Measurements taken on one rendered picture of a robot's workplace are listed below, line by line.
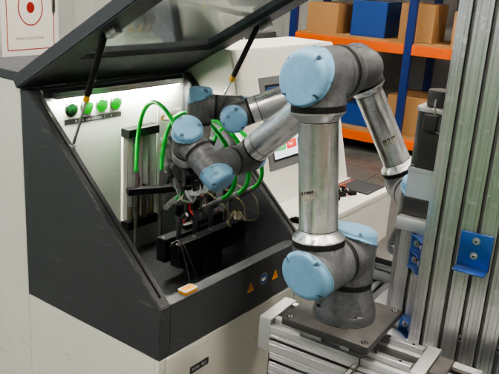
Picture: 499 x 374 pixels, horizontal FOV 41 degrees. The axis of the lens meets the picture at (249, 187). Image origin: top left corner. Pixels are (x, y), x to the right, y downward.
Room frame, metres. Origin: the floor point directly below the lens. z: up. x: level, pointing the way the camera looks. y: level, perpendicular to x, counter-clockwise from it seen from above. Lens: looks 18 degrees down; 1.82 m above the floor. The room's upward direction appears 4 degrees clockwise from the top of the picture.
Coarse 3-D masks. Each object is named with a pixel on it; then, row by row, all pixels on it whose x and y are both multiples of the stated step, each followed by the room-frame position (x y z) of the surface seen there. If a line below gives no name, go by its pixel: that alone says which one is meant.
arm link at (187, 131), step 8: (176, 120) 1.59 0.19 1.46; (184, 120) 1.59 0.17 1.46; (192, 120) 1.59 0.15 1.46; (176, 128) 1.57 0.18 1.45; (184, 128) 1.57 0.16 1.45; (192, 128) 1.57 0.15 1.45; (200, 128) 1.58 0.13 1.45; (176, 136) 1.56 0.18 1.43; (184, 136) 1.56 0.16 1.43; (192, 136) 1.56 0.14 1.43; (200, 136) 1.58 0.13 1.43; (176, 144) 1.59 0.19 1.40; (184, 144) 1.57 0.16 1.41; (192, 144) 1.57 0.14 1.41; (176, 152) 1.61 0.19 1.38; (184, 152) 1.57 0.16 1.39; (184, 160) 1.63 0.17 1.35
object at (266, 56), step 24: (240, 48) 2.44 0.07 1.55; (264, 48) 2.53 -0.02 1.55; (288, 48) 2.65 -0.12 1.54; (192, 72) 2.46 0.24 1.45; (216, 72) 2.40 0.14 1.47; (240, 72) 2.38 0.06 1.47; (264, 72) 2.50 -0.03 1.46; (264, 168) 2.39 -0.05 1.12; (288, 168) 2.51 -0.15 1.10; (288, 192) 2.48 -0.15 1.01; (360, 216) 2.49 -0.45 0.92; (384, 216) 2.68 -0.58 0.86
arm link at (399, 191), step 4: (404, 176) 1.91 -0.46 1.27; (400, 180) 1.96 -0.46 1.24; (404, 180) 1.88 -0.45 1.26; (400, 184) 1.94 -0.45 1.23; (404, 184) 1.87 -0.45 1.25; (396, 188) 1.95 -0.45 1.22; (400, 188) 1.91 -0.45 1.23; (404, 188) 1.87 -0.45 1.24; (396, 192) 1.94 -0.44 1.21; (400, 192) 1.89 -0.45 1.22; (404, 192) 1.86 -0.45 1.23; (396, 196) 1.93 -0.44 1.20; (400, 196) 1.88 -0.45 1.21; (396, 200) 1.93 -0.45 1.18; (400, 200) 1.88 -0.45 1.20; (400, 204) 1.88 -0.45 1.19; (400, 208) 1.87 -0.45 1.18; (400, 212) 1.87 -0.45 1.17
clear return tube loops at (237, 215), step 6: (240, 186) 2.21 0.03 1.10; (216, 198) 2.09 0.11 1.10; (222, 204) 2.07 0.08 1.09; (228, 210) 2.06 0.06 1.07; (234, 210) 2.20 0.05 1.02; (228, 216) 2.05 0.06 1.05; (234, 216) 2.22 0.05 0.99; (240, 216) 2.22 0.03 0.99; (258, 216) 2.18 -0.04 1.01; (228, 222) 2.11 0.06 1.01
